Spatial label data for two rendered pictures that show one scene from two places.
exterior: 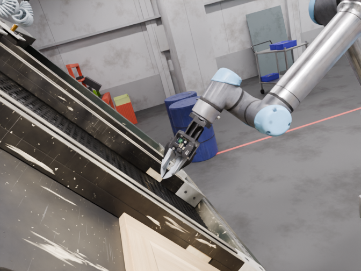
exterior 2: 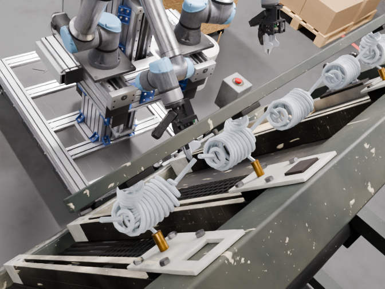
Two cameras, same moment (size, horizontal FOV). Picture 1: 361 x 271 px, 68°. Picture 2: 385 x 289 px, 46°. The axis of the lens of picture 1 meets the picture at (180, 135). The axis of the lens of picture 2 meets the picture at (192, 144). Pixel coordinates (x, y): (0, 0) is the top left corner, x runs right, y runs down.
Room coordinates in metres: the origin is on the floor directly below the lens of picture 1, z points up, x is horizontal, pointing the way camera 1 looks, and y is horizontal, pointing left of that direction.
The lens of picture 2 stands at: (1.52, 0.79, 2.46)
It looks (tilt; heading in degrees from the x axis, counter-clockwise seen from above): 47 degrees down; 223
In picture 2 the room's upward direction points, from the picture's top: 20 degrees clockwise
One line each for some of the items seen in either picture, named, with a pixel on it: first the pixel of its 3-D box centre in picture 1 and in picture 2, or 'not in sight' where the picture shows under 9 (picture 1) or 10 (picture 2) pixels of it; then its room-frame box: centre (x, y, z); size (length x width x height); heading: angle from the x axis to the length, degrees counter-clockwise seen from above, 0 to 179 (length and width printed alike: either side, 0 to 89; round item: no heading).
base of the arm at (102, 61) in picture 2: not in sight; (105, 50); (0.67, -0.71, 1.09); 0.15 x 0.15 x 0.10
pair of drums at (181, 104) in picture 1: (189, 123); not in sight; (3.98, -0.19, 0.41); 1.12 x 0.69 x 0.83; 171
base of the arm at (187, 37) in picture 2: not in sight; (188, 28); (0.18, -0.75, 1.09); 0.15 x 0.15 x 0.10
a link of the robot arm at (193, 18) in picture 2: not in sight; (195, 10); (0.17, -0.74, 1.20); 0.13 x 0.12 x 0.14; 159
